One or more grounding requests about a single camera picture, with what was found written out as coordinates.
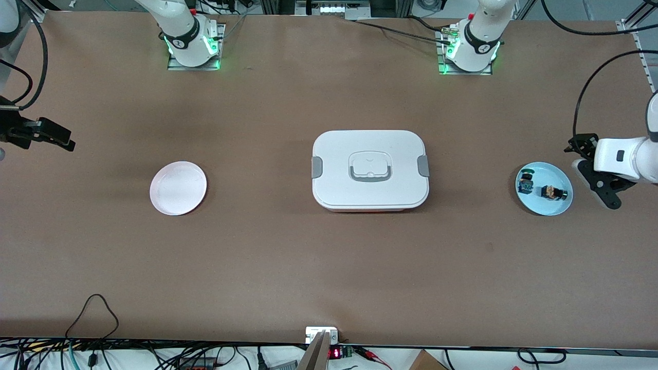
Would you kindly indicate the orange push button switch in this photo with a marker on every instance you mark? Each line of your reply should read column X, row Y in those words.
column 554, row 192

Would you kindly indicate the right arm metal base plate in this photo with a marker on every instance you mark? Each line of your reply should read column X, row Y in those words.
column 221, row 51

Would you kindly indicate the blue green switch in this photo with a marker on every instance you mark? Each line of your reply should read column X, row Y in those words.
column 526, row 182

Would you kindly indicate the red clip leads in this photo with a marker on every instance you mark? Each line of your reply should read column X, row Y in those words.
column 372, row 357

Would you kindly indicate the white socket block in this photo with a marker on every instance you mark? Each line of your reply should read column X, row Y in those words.
column 314, row 333

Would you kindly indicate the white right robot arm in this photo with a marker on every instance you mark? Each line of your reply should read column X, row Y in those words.
column 185, row 31

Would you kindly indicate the grey metal bar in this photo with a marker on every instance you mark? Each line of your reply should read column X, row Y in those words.
column 316, row 354

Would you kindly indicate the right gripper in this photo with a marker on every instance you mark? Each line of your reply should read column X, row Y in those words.
column 11, row 128

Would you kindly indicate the silver control box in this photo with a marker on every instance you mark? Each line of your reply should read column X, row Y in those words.
column 333, row 7

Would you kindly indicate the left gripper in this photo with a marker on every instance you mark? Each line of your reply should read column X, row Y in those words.
column 582, row 142

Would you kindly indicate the red LED display module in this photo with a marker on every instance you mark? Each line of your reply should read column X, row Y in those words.
column 336, row 353

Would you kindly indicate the brown cardboard piece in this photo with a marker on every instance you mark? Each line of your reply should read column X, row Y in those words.
column 426, row 362

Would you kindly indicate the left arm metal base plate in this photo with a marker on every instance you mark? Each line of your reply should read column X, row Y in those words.
column 442, row 64

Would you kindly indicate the white round plate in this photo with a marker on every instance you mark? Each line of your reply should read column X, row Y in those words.
column 177, row 190

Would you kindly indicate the aluminium corner rail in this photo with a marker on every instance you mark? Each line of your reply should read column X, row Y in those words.
column 642, row 51

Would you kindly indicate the light blue round plate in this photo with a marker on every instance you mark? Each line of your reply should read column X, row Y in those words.
column 545, row 208

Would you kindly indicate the white lunch box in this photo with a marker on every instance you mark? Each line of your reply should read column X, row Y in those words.
column 370, row 195

